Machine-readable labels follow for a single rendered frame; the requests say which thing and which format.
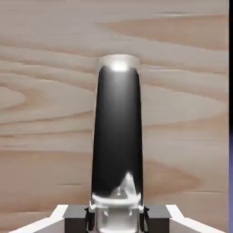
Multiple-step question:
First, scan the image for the light wood cabinet door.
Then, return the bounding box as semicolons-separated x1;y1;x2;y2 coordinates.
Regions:
0;0;230;233

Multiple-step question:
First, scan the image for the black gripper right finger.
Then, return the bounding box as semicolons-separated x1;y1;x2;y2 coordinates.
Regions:
140;204;225;233

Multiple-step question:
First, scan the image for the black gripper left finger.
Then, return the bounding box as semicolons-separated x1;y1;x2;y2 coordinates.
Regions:
8;204;94;233

